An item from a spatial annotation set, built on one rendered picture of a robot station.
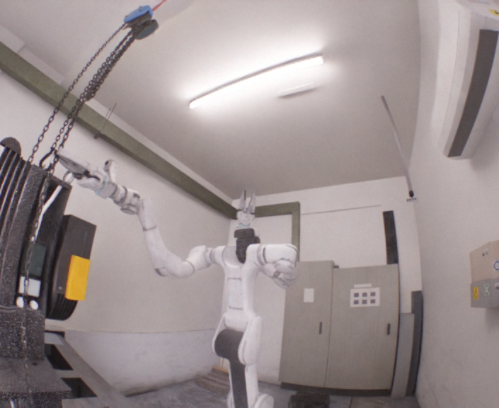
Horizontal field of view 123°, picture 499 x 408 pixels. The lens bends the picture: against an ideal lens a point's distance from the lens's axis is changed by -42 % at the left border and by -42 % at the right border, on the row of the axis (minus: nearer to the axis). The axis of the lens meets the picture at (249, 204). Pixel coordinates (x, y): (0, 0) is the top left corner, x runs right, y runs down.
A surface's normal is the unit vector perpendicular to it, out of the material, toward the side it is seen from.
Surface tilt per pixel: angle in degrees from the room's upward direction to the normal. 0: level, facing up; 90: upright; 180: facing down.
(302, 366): 90
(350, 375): 90
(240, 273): 101
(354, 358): 90
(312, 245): 90
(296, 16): 180
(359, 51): 180
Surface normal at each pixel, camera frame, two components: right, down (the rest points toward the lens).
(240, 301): -0.56, -0.16
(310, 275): -0.47, -0.36
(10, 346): 0.93, -0.07
